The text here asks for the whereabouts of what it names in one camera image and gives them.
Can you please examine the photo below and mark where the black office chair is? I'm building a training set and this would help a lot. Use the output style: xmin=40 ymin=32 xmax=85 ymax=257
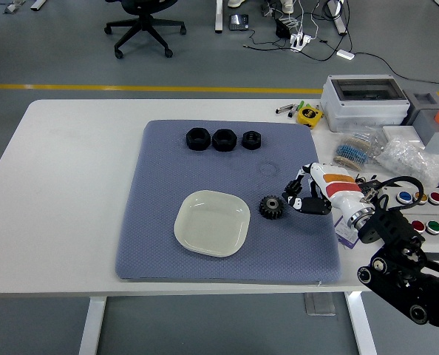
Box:
xmin=103 ymin=0 xmax=188 ymax=60

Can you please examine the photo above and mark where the black floor cable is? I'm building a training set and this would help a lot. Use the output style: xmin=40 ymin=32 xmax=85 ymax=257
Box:
xmin=354 ymin=51 xmax=439 ymax=92

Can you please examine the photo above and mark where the small black hex nut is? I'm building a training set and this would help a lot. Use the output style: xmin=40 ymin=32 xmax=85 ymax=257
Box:
xmin=241 ymin=129 xmax=263 ymax=150

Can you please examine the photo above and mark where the grey floor plate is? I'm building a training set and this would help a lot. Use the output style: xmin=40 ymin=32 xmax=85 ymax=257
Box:
xmin=303 ymin=293 xmax=337 ymax=317

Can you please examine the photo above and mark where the black power adapter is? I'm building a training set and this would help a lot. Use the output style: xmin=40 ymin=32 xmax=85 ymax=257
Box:
xmin=276 ymin=18 xmax=293 ymax=40

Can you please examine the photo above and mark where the white flat box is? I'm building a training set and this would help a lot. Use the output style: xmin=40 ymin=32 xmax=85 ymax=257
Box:
xmin=381 ymin=125 xmax=427 ymax=149

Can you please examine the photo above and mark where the large black gear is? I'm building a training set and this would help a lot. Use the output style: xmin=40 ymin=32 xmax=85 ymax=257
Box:
xmin=258 ymin=195 xmax=287 ymax=220

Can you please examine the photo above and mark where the grey electrical enclosure box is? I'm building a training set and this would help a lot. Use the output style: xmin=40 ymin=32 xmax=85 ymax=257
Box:
xmin=319 ymin=75 xmax=412 ymax=133

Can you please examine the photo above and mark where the large black hex nut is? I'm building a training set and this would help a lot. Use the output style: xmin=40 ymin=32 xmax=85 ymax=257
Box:
xmin=211 ymin=127 xmax=237 ymax=152
xmin=185 ymin=126 xmax=211 ymax=152

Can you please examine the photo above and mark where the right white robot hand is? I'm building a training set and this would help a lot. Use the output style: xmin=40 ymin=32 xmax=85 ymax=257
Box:
xmin=281 ymin=161 xmax=375 ymax=226

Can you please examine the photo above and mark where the yellow tape measure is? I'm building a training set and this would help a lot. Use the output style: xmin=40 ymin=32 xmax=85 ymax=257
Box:
xmin=296 ymin=106 xmax=324 ymax=129

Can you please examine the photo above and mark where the white desk leg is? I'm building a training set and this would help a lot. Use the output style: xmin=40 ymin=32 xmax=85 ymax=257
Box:
xmin=214 ymin=0 xmax=225 ymax=34
xmin=328 ymin=0 xmax=349 ymax=36

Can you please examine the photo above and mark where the white power strip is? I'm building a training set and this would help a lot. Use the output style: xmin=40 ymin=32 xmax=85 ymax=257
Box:
xmin=289 ymin=33 xmax=313 ymax=53

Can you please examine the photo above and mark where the white square plate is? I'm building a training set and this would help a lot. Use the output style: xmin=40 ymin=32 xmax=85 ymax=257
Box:
xmin=173 ymin=189 xmax=251 ymax=259

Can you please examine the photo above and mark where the white table leg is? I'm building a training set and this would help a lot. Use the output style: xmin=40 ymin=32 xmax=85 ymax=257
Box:
xmin=344 ymin=291 xmax=378 ymax=355
xmin=78 ymin=297 xmax=106 ymax=355

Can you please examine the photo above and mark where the bag of blue resistors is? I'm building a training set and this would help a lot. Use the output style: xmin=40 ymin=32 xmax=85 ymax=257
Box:
xmin=332 ymin=127 xmax=385 ymax=173

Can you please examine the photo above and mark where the blue-grey textured mat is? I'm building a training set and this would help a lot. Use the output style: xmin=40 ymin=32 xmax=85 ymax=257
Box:
xmin=115 ymin=118 xmax=343 ymax=285

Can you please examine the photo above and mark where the white coloured-button control box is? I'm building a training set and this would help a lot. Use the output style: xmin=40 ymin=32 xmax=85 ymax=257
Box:
xmin=374 ymin=183 xmax=439 ymax=260

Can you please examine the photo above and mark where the purple label card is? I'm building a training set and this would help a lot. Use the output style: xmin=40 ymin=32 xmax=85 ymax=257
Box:
xmin=333 ymin=214 xmax=361 ymax=249

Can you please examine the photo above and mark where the black desk phone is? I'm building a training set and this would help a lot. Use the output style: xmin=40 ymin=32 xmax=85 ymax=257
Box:
xmin=228 ymin=13 xmax=251 ymax=31

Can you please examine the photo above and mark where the clear plastic parts bag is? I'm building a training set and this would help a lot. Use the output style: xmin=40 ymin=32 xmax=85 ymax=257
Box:
xmin=376 ymin=135 xmax=439 ymax=189

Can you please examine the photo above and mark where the dark grey square holder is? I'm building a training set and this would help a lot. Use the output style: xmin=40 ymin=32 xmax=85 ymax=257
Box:
xmin=404 ymin=89 xmax=439 ymax=126

